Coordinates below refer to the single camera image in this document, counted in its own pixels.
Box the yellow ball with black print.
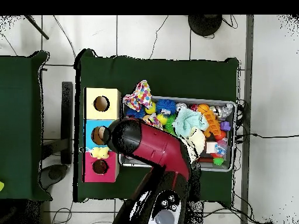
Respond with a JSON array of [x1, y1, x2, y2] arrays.
[[144, 101, 157, 115]]

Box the orange toy basketball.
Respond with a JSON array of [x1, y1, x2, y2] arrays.
[[197, 103, 210, 114]]

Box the black upright panel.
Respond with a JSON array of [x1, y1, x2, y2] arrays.
[[61, 81, 74, 165]]

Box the yellow plush duck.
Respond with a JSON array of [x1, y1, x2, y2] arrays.
[[89, 146, 110, 160]]

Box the cream muslin cloth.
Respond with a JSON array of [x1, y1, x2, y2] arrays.
[[185, 127, 206, 164]]

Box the polka dot fabric pouch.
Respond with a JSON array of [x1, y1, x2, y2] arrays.
[[142, 113, 164, 130]]

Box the grey round base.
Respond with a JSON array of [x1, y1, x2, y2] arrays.
[[39, 164, 69, 190]]

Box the mint green muslin cloth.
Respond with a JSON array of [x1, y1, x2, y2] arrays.
[[172, 107, 210, 138]]

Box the silver wire mesh bin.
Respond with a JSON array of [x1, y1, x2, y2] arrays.
[[119, 94, 237, 173]]

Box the black round stand base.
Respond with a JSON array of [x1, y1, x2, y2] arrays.
[[187, 15, 223, 37]]

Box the black cable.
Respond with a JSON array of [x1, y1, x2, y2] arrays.
[[234, 132, 299, 139]]

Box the dark green tablecloth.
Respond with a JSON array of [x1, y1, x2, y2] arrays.
[[0, 51, 53, 201], [73, 48, 239, 203]]

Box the blue spiky rubber ball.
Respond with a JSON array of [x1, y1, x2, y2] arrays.
[[126, 107, 146, 119], [155, 99, 177, 116]]

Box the wooden box with three holes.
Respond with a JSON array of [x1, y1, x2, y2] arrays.
[[83, 87, 121, 183]]

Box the white polka dot cloth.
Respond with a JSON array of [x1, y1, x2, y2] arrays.
[[122, 79, 153, 112]]

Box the black rod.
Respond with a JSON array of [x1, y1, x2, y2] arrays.
[[24, 15, 50, 40]]

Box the orange long studded brick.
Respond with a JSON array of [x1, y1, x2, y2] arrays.
[[202, 110, 222, 138]]

